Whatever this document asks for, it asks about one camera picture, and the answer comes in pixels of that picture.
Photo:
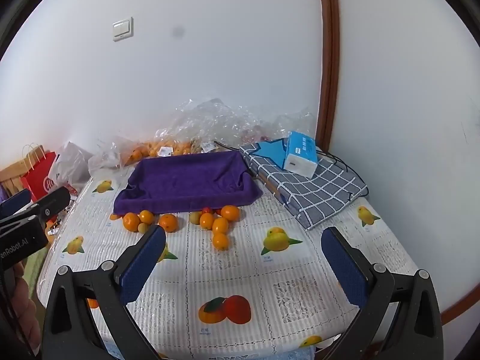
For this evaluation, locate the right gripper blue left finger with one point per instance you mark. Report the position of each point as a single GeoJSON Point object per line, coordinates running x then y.
{"type": "Point", "coordinates": [136, 263]}

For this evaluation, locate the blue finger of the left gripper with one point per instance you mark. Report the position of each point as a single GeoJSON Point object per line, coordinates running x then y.
{"type": "Point", "coordinates": [15, 203]}

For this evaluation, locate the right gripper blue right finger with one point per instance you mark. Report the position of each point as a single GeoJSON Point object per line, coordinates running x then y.
{"type": "Point", "coordinates": [350, 266]}

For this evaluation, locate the small green brown fruit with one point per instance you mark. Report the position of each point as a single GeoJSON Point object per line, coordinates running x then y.
{"type": "Point", "coordinates": [143, 228]}

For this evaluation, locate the orange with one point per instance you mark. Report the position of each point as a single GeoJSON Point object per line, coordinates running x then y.
{"type": "Point", "coordinates": [230, 212]}
{"type": "Point", "coordinates": [206, 220]}
{"type": "Point", "coordinates": [131, 222]}
{"type": "Point", "coordinates": [168, 222]}
{"type": "Point", "coordinates": [146, 217]}
{"type": "Point", "coordinates": [220, 226]}

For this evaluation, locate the person's left hand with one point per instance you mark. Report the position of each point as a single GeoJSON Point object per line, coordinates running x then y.
{"type": "Point", "coordinates": [25, 309]}

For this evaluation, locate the red paper shopping bag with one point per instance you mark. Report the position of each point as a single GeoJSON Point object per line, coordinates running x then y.
{"type": "Point", "coordinates": [38, 163]}

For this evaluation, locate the white plastic bag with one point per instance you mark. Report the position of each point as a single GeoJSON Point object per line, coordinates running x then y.
{"type": "Point", "coordinates": [70, 168]}

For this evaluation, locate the pale round fruit on table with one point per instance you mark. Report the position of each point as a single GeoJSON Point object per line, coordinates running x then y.
{"type": "Point", "coordinates": [194, 217]}

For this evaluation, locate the grey checked fabric bag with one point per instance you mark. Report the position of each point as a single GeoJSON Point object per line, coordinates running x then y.
{"type": "Point", "coordinates": [333, 186]}

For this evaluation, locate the orange lowest on table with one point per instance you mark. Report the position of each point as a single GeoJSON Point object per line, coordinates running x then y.
{"type": "Point", "coordinates": [220, 241]}

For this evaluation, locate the purple towel lined tray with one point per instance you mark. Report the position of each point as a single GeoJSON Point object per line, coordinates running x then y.
{"type": "Point", "coordinates": [187, 183]}

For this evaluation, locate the blue tissue pack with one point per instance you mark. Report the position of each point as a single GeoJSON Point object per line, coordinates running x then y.
{"type": "Point", "coordinates": [301, 155]}

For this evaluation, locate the bag of small oranges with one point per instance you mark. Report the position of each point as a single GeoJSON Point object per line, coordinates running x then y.
{"type": "Point", "coordinates": [133, 152]}

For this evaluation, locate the clear plastic bag pile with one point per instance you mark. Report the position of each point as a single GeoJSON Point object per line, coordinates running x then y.
{"type": "Point", "coordinates": [201, 127]}

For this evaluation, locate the brown wooden door frame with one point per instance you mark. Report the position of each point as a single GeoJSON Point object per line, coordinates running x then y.
{"type": "Point", "coordinates": [330, 72]}

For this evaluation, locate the white wall light switch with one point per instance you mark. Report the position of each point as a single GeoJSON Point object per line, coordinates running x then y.
{"type": "Point", "coordinates": [123, 29]}

